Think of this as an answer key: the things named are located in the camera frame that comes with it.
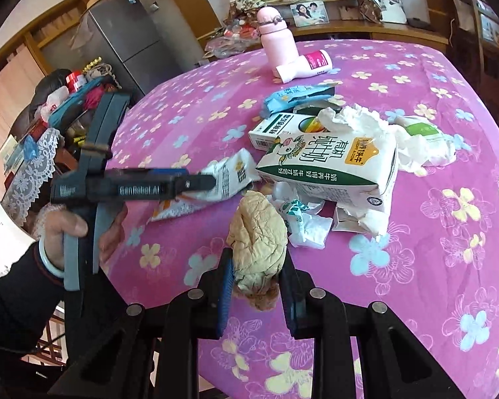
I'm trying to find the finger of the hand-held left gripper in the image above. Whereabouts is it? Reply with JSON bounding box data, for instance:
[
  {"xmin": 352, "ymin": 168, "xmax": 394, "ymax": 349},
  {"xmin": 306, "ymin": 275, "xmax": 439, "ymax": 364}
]
[{"xmin": 174, "ymin": 173, "xmax": 218, "ymax": 199}]

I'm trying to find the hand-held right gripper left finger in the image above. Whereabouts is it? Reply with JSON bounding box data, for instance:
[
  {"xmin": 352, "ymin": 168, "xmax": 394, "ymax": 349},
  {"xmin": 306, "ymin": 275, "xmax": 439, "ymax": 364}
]
[{"xmin": 48, "ymin": 248, "xmax": 236, "ymax": 399}]

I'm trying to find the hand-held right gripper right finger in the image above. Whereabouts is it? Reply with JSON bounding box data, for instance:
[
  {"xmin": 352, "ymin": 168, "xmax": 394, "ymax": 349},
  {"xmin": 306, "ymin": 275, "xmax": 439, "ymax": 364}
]
[{"xmin": 279, "ymin": 251, "xmax": 466, "ymax": 399}]

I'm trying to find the white snack bag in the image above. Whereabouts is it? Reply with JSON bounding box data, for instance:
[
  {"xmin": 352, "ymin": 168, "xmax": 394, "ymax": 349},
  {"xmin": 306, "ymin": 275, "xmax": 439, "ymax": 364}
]
[{"xmin": 147, "ymin": 148, "xmax": 262, "ymax": 223}]

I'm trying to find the beige paper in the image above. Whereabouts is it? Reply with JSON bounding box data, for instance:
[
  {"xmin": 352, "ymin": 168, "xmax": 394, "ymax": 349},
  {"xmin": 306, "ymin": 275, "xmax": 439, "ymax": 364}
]
[{"xmin": 226, "ymin": 190, "xmax": 287, "ymax": 312}]

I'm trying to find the small white green wrapper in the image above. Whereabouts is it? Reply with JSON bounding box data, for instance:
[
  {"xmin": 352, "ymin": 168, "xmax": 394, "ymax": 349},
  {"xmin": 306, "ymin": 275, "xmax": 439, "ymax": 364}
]
[{"xmin": 274, "ymin": 181, "xmax": 334, "ymax": 251}]

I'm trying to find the white green medicine box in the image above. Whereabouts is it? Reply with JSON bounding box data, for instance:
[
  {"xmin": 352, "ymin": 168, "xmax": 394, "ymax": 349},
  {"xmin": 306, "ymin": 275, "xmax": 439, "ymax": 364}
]
[{"xmin": 248, "ymin": 112, "xmax": 330, "ymax": 153}]

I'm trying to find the white green milk carton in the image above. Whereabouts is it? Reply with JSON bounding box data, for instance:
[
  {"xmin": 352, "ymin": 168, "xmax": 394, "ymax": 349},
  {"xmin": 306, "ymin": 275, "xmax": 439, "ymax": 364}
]
[{"xmin": 255, "ymin": 131, "xmax": 400, "ymax": 217}]

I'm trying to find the white tissue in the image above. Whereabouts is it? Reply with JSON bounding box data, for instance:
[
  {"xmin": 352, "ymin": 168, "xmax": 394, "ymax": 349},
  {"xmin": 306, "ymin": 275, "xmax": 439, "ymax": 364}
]
[{"xmin": 317, "ymin": 104, "xmax": 425, "ymax": 175}]

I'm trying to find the person's left forearm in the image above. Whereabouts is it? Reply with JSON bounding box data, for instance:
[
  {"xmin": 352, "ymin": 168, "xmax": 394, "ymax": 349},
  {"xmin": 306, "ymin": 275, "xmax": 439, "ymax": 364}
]
[{"xmin": 0, "ymin": 241, "xmax": 69, "ymax": 368}]

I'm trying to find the person's left hand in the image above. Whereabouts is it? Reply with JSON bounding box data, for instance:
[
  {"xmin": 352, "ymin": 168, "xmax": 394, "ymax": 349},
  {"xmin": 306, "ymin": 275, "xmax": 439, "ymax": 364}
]
[{"xmin": 37, "ymin": 205, "xmax": 128, "ymax": 274}]

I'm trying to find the white lace cloth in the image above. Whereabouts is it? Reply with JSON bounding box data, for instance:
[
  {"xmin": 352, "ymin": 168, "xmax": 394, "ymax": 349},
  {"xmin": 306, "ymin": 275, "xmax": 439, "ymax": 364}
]
[{"xmin": 2, "ymin": 128, "xmax": 62, "ymax": 226}]

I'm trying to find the teal bag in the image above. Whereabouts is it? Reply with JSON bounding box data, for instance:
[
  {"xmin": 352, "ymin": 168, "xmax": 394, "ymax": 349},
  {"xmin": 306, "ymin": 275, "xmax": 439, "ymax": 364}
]
[{"xmin": 48, "ymin": 80, "xmax": 121, "ymax": 127}]

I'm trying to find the torn white paper piece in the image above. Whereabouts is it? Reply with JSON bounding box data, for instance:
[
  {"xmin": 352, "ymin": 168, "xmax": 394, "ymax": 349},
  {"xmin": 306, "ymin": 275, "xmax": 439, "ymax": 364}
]
[{"xmin": 333, "ymin": 203, "xmax": 392, "ymax": 236}]

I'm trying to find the blue wrapper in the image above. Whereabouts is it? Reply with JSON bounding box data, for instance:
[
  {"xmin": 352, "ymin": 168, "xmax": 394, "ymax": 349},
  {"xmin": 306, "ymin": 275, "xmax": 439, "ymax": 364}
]
[{"xmin": 260, "ymin": 83, "xmax": 336, "ymax": 120}]

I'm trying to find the pink floral tablecloth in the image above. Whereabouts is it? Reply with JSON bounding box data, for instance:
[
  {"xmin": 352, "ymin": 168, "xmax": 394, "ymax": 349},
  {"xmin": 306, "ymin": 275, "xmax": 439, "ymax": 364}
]
[{"xmin": 104, "ymin": 39, "xmax": 499, "ymax": 399}]

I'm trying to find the pile of plastic bags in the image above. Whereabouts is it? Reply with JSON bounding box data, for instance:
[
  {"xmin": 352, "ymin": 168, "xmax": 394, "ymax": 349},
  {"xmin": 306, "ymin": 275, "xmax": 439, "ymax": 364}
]
[{"xmin": 204, "ymin": 19, "xmax": 263, "ymax": 60}]

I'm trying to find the grey refrigerator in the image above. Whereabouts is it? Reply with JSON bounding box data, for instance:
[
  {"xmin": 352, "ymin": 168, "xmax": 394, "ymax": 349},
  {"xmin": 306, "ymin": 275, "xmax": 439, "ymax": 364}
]
[{"xmin": 84, "ymin": 0, "xmax": 168, "ymax": 97}]

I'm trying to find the pink bottle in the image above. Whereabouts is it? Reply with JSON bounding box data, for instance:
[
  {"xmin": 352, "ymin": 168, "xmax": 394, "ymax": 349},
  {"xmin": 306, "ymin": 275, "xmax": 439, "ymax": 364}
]
[{"xmin": 255, "ymin": 7, "xmax": 290, "ymax": 77}]

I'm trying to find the white bottle magenta label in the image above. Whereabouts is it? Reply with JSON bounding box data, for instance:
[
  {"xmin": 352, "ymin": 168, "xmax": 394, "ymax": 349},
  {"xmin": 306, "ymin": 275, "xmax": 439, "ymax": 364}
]
[{"xmin": 273, "ymin": 50, "xmax": 332, "ymax": 84}]

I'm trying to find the framed couple photo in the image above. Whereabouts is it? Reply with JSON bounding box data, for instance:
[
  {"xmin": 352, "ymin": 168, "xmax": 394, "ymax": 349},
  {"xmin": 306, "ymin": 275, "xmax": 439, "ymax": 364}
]
[{"xmin": 290, "ymin": 1, "xmax": 330, "ymax": 28}]

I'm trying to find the low wooden cabinet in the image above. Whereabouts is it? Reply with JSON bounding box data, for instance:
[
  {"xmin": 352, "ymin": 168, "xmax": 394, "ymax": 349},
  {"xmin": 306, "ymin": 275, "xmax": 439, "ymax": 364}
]
[{"xmin": 283, "ymin": 19, "xmax": 450, "ymax": 53}]

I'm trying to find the large leaning photo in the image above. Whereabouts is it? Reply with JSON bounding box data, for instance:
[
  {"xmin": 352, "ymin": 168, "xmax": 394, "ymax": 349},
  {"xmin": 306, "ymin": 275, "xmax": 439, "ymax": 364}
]
[{"xmin": 368, "ymin": 0, "xmax": 408, "ymax": 25}]

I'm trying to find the wooden shelf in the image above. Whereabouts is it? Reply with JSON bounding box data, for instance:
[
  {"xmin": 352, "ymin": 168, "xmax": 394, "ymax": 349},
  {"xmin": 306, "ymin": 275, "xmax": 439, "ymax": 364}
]
[{"xmin": 451, "ymin": 0, "xmax": 499, "ymax": 65}]

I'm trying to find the pale jade bracelet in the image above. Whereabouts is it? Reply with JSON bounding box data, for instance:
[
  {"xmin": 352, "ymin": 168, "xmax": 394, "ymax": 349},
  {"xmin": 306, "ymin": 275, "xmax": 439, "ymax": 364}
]
[{"xmin": 37, "ymin": 239, "xmax": 66, "ymax": 278}]

